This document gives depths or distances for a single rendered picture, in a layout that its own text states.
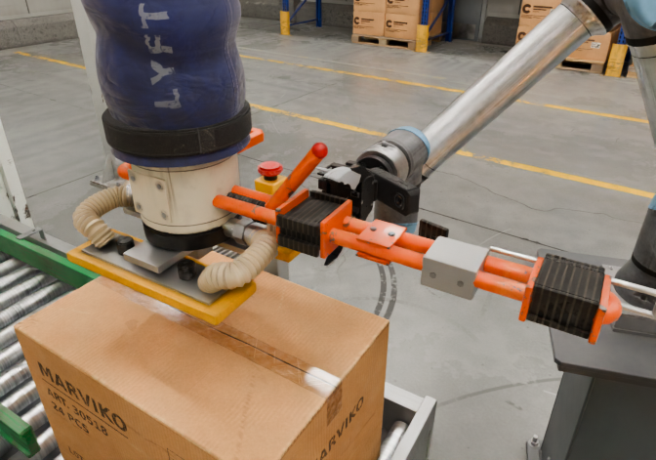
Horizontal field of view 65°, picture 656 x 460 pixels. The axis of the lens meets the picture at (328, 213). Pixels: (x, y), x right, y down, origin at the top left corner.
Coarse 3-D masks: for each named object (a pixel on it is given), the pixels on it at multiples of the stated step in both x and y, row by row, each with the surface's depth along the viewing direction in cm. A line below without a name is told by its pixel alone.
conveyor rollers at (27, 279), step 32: (0, 256) 193; (0, 288) 177; (32, 288) 177; (64, 288) 178; (0, 320) 161; (0, 352) 148; (0, 384) 138; (32, 384) 137; (32, 416) 128; (0, 448) 121; (384, 448) 120
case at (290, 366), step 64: (64, 320) 99; (128, 320) 99; (192, 320) 99; (256, 320) 99; (320, 320) 99; (384, 320) 99; (64, 384) 95; (128, 384) 85; (192, 384) 85; (256, 384) 85; (320, 384) 85; (384, 384) 106; (64, 448) 112; (128, 448) 91; (192, 448) 76; (256, 448) 74; (320, 448) 85
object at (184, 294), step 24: (120, 240) 87; (96, 264) 86; (120, 264) 85; (192, 264) 81; (144, 288) 81; (168, 288) 80; (192, 288) 79; (240, 288) 80; (192, 312) 77; (216, 312) 75
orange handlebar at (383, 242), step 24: (120, 168) 91; (240, 192) 84; (264, 216) 77; (336, 240) 72; (360, 240) 69; (384, 240) 69; (408, 240) 71; (432, 240) 70; (384, 264) 69; (408, 264) 67; (504, 264) 65; (480, 288) 63; (504, 288) 62
